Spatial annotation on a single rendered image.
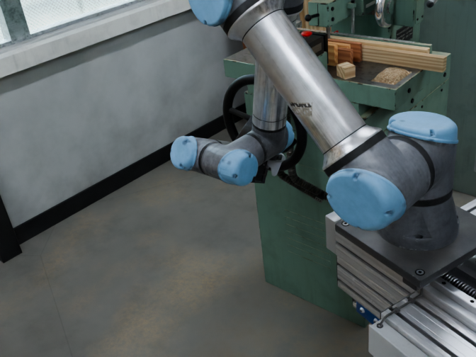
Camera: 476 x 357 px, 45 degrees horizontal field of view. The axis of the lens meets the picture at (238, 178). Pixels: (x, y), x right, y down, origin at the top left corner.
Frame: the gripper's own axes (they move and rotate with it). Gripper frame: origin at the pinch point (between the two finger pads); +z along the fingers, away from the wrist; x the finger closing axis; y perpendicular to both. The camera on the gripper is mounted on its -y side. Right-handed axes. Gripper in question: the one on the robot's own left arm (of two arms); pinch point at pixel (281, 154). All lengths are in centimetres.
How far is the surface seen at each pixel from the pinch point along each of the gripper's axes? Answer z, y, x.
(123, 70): 48, -14, -147
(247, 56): 16.4, -25.7, -35.4
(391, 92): 16.8, -21.7, 17.4
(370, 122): 24.3, -13.3, 9.1
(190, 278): 40, 62, -64
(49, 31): 8, -24, -150
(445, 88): 73, -30, 5
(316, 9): 16.6, -41.6, -12.3
